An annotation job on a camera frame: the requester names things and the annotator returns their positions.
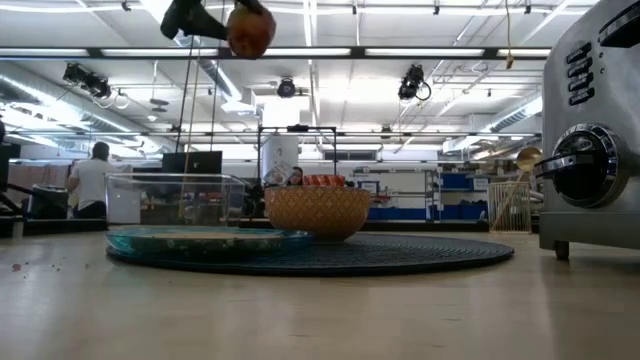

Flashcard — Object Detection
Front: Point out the red-yellow apple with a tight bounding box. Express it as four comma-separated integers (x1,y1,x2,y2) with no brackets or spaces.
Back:
225,2,277,60

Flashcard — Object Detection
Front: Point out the orange patterned bowl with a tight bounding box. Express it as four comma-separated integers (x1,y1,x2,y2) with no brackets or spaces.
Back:
263,186,372,243

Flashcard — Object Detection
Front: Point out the blue glass plate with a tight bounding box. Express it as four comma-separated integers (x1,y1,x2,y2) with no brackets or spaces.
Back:
104,225,315,262

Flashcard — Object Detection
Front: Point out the gold spoon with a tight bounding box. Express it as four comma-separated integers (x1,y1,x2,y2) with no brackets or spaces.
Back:
492,146,543,234

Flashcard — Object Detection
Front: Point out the black monitor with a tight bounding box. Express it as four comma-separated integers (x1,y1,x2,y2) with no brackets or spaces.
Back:
161,150,224,176

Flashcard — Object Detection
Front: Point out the white cylindrical tank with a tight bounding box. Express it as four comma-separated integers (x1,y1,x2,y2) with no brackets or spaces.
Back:
259,134,301,189

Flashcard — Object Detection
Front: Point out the clear plastic container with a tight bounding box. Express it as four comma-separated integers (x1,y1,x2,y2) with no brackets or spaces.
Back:
103,173,246,229

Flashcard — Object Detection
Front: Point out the standing person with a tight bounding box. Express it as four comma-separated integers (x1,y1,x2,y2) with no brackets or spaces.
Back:
67,141,122,220

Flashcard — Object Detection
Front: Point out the grey bin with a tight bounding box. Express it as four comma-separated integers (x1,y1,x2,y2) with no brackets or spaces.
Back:
28,183,70,220

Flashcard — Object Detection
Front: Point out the round dark woven placemat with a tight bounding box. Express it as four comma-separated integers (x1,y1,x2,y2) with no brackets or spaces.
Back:
105,232,515,277

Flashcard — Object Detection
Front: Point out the blue storage bins shelf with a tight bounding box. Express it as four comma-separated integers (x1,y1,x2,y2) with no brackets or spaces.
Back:
367,172,489,222

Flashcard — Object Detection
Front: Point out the silver four-slot toaster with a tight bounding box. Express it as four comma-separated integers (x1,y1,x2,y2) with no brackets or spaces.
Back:
533,0,640,262

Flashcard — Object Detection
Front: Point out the black hanging cable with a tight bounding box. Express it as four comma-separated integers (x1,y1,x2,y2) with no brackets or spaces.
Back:
174,37,195,154

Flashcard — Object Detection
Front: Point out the yellow hanging cable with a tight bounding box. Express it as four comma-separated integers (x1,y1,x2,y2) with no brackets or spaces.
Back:
182,37,204,176

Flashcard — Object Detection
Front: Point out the black ceiling-mounted camera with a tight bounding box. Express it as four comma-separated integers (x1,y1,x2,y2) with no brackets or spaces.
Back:
276,77,298,99
62,62,114,100
397,63,432,102

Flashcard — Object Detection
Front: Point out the black metal frame stand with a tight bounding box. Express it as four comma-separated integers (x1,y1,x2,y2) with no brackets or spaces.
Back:
256,124,338,221

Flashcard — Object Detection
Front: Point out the black aluminium table frame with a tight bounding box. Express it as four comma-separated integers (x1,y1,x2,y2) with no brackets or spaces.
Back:
0,217,491,237

